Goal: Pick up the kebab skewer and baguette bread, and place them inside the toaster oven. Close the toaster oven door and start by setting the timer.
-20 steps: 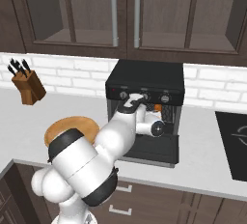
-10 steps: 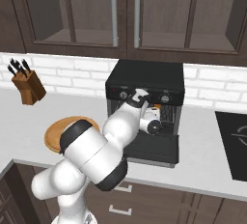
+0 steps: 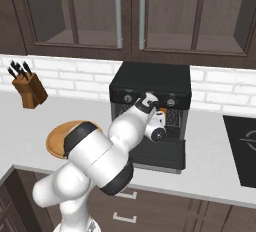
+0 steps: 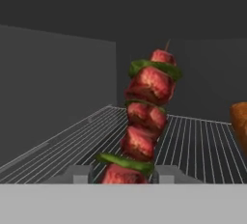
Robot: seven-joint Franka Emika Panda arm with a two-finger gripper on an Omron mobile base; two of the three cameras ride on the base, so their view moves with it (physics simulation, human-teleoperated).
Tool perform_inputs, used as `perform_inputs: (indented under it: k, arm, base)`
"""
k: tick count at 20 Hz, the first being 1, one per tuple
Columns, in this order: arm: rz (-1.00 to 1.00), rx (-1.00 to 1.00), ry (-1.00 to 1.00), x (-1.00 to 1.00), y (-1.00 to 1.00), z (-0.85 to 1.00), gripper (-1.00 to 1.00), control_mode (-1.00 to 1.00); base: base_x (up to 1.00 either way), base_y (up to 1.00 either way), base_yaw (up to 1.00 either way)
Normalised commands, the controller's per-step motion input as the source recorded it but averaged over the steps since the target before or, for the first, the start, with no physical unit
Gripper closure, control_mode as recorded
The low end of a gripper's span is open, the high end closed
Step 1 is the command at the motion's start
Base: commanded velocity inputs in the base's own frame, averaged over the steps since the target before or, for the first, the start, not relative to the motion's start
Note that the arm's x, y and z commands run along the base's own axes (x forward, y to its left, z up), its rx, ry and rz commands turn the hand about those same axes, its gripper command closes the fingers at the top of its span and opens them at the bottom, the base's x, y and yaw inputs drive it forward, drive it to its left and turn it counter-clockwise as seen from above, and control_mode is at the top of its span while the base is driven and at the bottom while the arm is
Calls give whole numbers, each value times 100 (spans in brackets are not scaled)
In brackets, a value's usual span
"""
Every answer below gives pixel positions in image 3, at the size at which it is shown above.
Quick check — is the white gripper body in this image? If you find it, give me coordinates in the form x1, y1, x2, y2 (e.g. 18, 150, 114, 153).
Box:
143, 91, 160, 107

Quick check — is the dark brown wall cupboard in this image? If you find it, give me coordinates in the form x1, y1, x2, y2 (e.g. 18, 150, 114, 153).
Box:
0, 0, 28, 57

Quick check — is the white drawer handle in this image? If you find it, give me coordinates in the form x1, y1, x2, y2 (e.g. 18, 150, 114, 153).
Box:
114, 189, 138, 201
112, 211, 138, 225

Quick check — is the silver cupboard door handle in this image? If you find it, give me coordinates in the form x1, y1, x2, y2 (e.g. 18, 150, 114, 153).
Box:
138, 0, 147, 51
114, 0, 123, 50

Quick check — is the dark brown base cupboard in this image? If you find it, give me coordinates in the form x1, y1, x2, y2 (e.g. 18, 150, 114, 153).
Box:
0, 165, 54, 232

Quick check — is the dark brown drawer front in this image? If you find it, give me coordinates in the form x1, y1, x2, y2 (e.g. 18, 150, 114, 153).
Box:
88, 205, 188, 232
94, 185, 192, 213

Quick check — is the wooden knife block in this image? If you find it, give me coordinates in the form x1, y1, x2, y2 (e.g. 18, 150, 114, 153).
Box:
11, 72, 49, 110

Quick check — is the black knife handle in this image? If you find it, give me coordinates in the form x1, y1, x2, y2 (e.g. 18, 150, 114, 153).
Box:
17, 65, 29, 81
22, 60, 33, 76
10, 59, 21, 73
7, 67, 18, 79

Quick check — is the black hob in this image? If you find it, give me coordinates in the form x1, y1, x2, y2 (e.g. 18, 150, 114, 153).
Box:
222, 114, 256, 189

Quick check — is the black toaster oven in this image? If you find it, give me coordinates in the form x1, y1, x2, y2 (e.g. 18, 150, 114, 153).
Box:
109, 60, 193, 174

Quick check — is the black toaster oven door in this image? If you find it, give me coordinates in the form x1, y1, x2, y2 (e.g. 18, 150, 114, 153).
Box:
129, 138, 187, 174

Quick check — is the dark glass cupboard door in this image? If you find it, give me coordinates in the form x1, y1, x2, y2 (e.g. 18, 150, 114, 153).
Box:
5, 0, 133, 61
131, 0, 256, 70

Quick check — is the round wooden plate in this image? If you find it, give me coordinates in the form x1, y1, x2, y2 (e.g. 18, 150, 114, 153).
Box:
45, 119, 104, 161

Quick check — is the dark brown base cupboard door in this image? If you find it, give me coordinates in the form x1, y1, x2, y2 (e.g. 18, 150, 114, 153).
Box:
185, 198, 256, 232

